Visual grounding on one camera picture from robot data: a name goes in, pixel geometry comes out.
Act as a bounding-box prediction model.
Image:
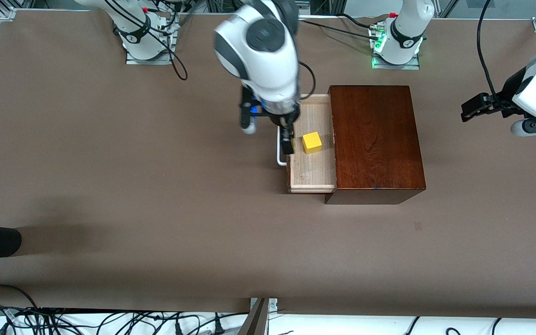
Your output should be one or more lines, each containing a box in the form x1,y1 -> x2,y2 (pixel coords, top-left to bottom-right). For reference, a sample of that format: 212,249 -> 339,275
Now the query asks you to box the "black looping right arm cable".
104,0 -> 188,81

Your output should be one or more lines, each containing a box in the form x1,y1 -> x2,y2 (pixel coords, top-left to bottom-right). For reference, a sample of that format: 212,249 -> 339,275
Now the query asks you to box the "black cable on table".
298,14 -> 382,39

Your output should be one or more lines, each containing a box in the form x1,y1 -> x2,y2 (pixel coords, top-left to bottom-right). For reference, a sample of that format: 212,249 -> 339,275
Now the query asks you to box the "dark brown wooden cabinet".
325,85 -> 427,205

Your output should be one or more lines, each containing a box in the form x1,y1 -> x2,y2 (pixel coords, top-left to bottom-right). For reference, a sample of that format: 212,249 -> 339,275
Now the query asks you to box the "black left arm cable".
477,0 -> 508,107

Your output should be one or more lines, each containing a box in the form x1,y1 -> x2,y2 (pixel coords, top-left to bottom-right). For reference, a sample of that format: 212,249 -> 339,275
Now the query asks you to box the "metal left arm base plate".
371,26 -> 421,70

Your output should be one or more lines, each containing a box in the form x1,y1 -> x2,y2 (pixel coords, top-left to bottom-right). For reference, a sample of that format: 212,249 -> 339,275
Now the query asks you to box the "metal bracket with dark strut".
238,298 -> 278,335

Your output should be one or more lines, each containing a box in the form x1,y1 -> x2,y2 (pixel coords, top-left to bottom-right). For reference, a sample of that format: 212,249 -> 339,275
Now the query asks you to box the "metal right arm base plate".
125,16 -> 176,66

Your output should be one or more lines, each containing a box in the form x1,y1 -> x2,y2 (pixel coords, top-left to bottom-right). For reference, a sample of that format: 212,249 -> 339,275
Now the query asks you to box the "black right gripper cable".
298,60 -> 316,101

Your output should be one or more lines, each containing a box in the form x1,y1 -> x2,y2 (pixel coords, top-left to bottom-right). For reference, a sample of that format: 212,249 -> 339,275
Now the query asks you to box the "wooden drawer with white handle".
276,93 -> 338,194

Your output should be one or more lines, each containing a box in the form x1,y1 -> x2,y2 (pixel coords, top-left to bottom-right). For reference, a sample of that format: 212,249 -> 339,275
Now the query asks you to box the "yellow cube block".
302,132 -> 323,155

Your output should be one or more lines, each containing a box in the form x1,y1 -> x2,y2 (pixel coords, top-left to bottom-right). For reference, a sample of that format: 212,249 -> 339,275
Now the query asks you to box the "tangled black cable bundle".
0,284 -> 250,335

